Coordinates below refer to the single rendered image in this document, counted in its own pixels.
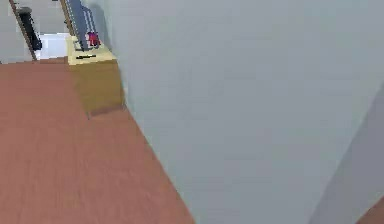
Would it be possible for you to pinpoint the tan wooden cabinet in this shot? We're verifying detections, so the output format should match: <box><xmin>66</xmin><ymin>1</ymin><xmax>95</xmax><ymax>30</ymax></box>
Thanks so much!
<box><xmin>65</xmin><ymin>34</ymin><xmax>127</xmax><ymax>118</ymax></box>

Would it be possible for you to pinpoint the red purple small object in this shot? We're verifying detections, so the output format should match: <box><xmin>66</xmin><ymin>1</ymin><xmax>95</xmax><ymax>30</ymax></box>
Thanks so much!
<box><xmin>86</xmin><ymin>31</ymin><xmax>101</xmax><ymax>48</ymax></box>

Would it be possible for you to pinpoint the grey door with brown edge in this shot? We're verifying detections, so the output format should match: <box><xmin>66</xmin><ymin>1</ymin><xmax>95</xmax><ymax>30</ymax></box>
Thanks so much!
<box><xmin>0</xmin><ymin>0</ymin><xmax>38</xmax><ymax>64</ymax></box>

